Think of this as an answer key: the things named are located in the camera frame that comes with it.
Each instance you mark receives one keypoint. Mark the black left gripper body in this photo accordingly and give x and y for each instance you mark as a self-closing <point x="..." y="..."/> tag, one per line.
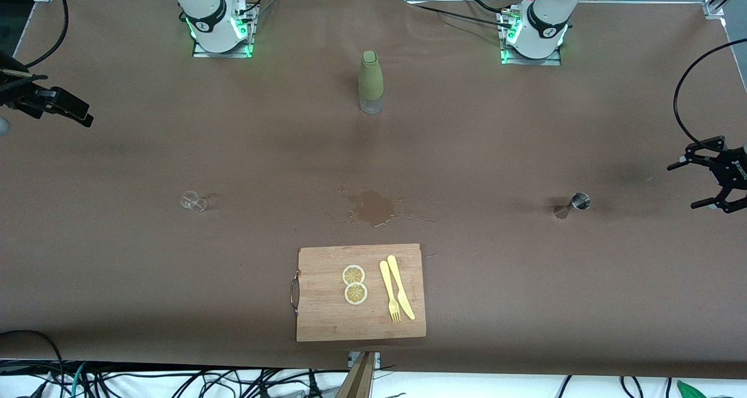
<point x="732" y="170"/>

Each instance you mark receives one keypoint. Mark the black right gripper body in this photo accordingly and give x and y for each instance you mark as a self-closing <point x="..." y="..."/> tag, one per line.
<point x="17" y="97"/>

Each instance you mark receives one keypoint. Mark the steel double jigger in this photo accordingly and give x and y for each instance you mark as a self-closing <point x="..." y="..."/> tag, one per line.
<point x="580" y="201"/>

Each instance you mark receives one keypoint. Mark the small clear glass beaker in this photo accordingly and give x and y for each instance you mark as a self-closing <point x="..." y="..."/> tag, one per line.
<point x="194" y="202"/>

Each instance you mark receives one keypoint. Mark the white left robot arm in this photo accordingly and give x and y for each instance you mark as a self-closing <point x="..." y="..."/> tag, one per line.
<point x="545" y="24"/>

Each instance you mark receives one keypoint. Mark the green plastic object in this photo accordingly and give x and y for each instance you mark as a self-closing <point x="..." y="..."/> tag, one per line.
<point x="691" y="391"/>

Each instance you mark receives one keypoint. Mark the brown table cover sheet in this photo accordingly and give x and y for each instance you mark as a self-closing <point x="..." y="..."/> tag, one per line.
<point x="525" y="299"/>

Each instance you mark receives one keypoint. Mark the glass bottle with green sleeve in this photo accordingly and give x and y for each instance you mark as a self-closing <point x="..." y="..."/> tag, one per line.
<point x="371" y="77"/>

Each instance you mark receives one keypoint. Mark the yellow plastic knife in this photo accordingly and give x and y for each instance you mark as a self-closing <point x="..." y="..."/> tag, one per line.
<point x="400" y="287"/>

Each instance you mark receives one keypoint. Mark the lemon slice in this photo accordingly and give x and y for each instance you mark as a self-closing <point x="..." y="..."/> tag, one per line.
<point x="353" y="274"/>
<point x="356" y="294"/>

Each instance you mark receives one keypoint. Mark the yellow plastic fork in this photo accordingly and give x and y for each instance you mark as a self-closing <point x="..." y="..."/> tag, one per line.
<point x="386" y="281"/>

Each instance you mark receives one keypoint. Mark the wooden beam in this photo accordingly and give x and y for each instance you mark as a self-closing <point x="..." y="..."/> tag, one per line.
<point x="359" y="380"/>

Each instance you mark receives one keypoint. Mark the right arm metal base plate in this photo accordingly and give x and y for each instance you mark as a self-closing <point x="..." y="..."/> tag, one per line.
<point x="245" y="45"/>

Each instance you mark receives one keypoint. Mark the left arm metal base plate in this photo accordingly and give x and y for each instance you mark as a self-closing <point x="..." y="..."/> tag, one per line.
<point x="508" y="58"/>

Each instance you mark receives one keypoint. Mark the small metal bracket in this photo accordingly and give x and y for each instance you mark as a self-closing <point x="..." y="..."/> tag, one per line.
<point x="377" y="358"/>

